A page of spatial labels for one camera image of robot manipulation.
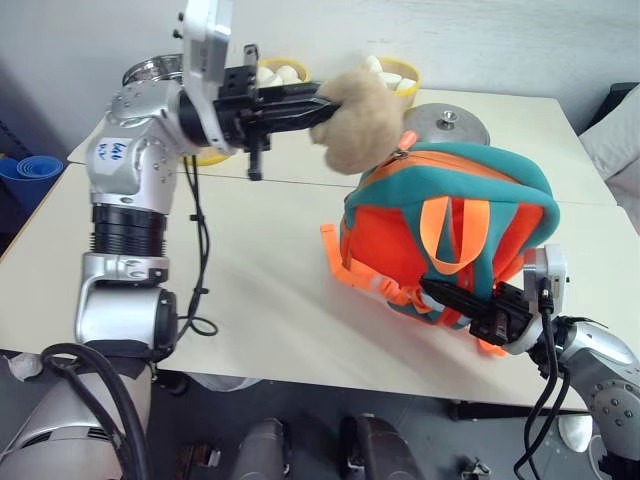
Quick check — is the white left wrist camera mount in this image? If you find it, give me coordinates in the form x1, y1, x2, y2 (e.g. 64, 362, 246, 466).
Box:
175, 0, 237, 157

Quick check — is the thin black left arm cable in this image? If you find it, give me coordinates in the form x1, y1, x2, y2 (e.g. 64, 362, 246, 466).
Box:
174, 154, 220, 337

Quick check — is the yellow bowl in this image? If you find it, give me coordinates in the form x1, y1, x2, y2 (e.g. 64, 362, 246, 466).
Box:
256, 56, 312, 86
361, 55, 424, 110
191, 149, 234, 168

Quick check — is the dark rounded shape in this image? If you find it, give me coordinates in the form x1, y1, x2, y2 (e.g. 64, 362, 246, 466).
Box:
339, 413, 427, 480
233, 416, 292, 480

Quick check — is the stainless steel pot lid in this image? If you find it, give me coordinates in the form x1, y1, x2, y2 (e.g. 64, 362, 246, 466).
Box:
402, 102, 492, 147

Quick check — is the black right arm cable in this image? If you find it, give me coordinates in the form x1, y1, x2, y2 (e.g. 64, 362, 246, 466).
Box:
513, 288, 574, 480

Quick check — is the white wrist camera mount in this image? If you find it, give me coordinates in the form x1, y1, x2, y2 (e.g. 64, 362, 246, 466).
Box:
175, 0, 237, 157
521, 243, 570, 315

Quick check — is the black table frame bar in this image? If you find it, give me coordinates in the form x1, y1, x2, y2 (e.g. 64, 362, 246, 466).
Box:
446, 399, 591, 422

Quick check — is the thick black left shoulder cable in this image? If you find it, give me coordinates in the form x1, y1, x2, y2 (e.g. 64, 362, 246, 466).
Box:
39, 341, 154, 480

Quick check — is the blue rolled mat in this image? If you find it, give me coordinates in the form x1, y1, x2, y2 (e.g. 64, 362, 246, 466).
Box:
0, 154, 68, 202

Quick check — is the crumpled white paper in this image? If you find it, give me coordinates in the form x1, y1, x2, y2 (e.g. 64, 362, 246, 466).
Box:
8, 351, 44, 382

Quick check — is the black chair back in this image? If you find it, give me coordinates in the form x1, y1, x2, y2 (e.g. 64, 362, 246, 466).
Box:
591, 81, 640, 132

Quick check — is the grey cushion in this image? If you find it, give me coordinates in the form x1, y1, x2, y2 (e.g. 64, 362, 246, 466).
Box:
578, 83, 640, 214

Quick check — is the beige plush toy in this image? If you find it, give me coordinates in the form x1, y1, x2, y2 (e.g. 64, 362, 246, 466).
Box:
306, 66, 407, 176

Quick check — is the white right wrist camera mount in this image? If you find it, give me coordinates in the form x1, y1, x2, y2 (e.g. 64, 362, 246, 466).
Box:
521, 243, 570, 315

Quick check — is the stainless steel bowl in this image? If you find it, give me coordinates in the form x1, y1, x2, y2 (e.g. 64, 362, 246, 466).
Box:
121, 53, 185, 87

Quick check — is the orange and teal backpack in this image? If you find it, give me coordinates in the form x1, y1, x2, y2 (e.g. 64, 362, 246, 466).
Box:
319, 129, 562, 359

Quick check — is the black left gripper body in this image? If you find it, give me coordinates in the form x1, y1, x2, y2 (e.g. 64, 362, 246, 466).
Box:
214, 44, 274, 181

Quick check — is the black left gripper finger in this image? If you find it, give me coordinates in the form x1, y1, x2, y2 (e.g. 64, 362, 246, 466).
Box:
248, 96, 344, 135
256, 81, 324, 103

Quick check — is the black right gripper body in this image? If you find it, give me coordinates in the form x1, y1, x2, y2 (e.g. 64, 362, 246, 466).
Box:
467, 283, 535, 347

